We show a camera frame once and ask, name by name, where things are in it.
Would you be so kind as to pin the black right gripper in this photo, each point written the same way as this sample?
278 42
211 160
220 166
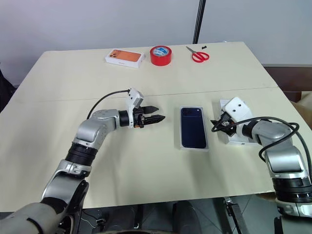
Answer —
228 126

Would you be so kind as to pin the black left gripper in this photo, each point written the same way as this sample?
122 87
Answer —
139 119

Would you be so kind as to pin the dark blue smartphone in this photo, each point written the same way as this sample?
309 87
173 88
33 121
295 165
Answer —
195 149
192 129

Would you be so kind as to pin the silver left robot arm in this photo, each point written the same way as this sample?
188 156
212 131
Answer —
95 131

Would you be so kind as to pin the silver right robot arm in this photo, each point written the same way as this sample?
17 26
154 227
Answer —
280 158

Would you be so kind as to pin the white box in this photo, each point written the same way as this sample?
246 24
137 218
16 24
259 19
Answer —
235 142

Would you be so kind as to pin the orange printed phone box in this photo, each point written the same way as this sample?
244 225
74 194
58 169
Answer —
125 57

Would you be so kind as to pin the red tape roll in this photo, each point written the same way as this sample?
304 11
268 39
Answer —
161 61

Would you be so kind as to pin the dark brown cabinet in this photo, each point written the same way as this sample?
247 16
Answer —
292 78

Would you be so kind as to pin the black upright pole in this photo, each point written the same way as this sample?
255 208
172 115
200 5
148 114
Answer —
198 22

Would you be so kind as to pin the dark object beside table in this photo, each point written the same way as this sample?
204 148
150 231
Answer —
5 92

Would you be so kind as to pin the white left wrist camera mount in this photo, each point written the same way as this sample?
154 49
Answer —
134 97

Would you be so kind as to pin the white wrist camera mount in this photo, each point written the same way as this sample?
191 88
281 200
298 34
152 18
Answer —
237 108
134 97

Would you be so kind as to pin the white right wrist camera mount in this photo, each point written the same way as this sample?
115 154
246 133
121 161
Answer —
237 108

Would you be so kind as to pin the metal table leg frame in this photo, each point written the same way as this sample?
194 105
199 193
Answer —
234 214

